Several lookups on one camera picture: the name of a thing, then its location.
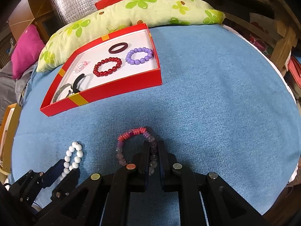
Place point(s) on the silver insulation mat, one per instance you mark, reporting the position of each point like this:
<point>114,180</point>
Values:
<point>77,2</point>

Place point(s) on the green floral pillow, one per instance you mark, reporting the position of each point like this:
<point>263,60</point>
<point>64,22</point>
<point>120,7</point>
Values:
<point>141,11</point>

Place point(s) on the wooden bench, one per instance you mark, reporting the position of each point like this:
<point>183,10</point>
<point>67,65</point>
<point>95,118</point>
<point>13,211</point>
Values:
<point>270,9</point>

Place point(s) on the grey-teal bangle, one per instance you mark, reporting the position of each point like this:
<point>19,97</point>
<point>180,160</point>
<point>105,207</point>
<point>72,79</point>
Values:
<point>58,91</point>

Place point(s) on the white round table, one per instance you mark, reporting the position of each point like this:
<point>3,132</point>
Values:
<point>270,63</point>

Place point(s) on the brown wooden cabinet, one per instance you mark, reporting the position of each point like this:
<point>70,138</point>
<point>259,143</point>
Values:
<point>25,11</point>

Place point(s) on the red shallow gift box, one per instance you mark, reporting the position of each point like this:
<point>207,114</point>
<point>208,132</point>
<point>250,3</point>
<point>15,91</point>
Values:
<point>117,88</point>

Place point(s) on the orange box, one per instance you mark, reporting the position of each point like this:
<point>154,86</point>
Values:
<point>7,134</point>

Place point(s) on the maroon bangle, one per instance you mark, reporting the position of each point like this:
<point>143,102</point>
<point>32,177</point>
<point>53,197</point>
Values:
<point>110,49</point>

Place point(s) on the grey cloth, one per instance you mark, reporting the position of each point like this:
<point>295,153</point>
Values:
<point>11,82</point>

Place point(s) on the blue blanket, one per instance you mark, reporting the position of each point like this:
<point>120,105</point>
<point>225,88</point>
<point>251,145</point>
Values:
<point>211,110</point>

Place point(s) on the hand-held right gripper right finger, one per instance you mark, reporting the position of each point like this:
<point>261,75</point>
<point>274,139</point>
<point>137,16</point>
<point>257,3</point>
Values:
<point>161,164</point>

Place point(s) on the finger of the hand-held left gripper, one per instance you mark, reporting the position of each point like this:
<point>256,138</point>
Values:
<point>68,183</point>
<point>53,173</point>

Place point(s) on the black bangle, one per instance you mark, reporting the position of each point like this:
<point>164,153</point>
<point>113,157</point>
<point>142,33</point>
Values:
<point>75,84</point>

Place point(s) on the pink pillow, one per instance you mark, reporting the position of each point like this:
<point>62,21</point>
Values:
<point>25,51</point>

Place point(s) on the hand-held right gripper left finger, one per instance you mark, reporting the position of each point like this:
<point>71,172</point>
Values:
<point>146,162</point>

